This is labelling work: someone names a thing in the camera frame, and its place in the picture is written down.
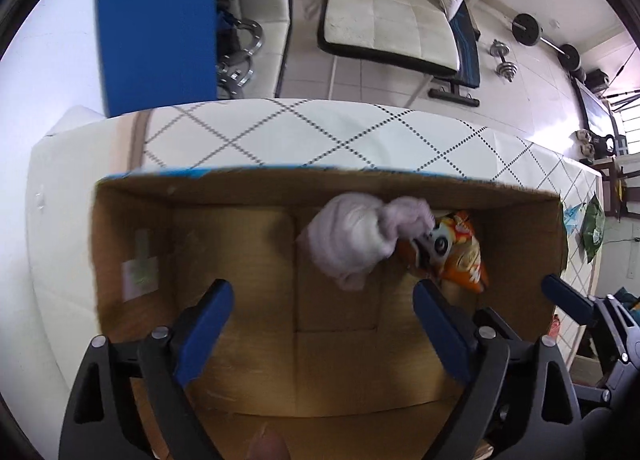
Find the chrome dumbbell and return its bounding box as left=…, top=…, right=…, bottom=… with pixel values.
left=488, top=40, right=518, bottom=82

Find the blue board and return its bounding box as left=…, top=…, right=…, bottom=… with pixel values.
left=96, top=0, right=217, bottom=118

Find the brown cardboard box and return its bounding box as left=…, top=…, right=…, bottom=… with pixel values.
left=91, top=168, right=567, bottom=459

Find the blue wrapper stick pack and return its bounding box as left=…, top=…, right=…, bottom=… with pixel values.
left=563, top=203, right=584, bottom=236

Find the dark wooden stool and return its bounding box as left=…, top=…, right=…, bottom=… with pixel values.
left=593, top=158, right=639, bottom=220

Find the black weight bench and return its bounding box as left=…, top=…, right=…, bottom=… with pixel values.
left=427, top=2, right=480, bottom=108

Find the white leather chair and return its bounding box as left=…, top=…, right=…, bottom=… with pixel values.
left=302, top=0, right=460, bottom=76

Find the green snack bag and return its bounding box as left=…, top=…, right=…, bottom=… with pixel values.
left=580, top=194, right=605, bottom=263

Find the pink cloth bundle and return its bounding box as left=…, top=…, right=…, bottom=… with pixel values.
left=298, top=192, right=435, bottom=291

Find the black barbell on floor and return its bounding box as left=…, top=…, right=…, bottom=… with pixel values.
left=511, top=12, right=586, bottom=83

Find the orange snack bag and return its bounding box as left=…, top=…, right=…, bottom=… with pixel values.
left=395, top=211, right=488, bottom=294

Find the white checkered tablecloth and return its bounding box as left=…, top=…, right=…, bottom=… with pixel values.
left=131, top=98, right=602, bottom=217

